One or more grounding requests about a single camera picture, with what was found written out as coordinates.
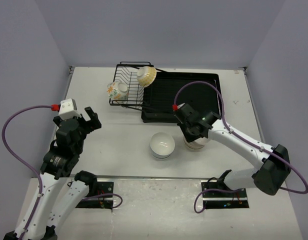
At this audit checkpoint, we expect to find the beige bowl back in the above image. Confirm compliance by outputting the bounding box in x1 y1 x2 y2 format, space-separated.
183 137 210 144

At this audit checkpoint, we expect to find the beige bowl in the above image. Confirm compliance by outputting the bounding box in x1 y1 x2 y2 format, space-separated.
186 147 203 152
184 141 206 150
183 137 210 144

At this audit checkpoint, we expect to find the floral orange green bowl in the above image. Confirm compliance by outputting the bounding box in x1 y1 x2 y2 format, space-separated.
106 81 129 101

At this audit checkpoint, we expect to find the light blue bowl back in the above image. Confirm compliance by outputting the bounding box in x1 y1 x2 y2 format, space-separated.
149 132 175 149

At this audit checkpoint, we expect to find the light blue bowl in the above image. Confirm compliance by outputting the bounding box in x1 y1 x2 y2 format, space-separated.
149 132 175 149
150 148 174 156
153 155 170 161

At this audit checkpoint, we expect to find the light blue bowl front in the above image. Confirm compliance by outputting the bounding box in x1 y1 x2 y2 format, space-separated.
153 155 170 161

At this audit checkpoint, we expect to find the yellow dotted white bowl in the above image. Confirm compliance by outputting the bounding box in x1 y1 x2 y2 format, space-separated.
136 66 157 88

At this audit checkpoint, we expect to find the beige bowl front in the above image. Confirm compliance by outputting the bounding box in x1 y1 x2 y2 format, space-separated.
186 147 203 152

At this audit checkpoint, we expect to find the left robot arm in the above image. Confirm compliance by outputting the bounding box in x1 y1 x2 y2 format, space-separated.
4 103 102 240

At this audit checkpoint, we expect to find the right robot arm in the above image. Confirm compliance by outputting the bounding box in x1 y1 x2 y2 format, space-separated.
172 103 291 197

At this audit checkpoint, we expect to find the black drain tray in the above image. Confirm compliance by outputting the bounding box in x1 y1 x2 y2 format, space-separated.
141 72 222 123

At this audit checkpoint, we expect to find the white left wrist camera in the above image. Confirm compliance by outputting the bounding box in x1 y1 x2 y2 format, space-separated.
58 98 81 121

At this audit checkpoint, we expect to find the aluminium table edge rail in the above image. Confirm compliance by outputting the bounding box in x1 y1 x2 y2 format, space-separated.
62 65 76 100

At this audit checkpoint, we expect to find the black wire dish rack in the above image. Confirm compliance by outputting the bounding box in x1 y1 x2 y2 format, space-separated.
108 61 170 111

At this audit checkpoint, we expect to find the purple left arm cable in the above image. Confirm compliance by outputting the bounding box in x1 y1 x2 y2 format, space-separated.
1 103 61 240

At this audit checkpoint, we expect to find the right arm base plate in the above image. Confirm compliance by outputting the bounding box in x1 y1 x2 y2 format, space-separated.
202 188 249 210

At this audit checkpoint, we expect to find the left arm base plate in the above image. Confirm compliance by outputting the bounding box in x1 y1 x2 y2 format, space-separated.
75 181 115 210

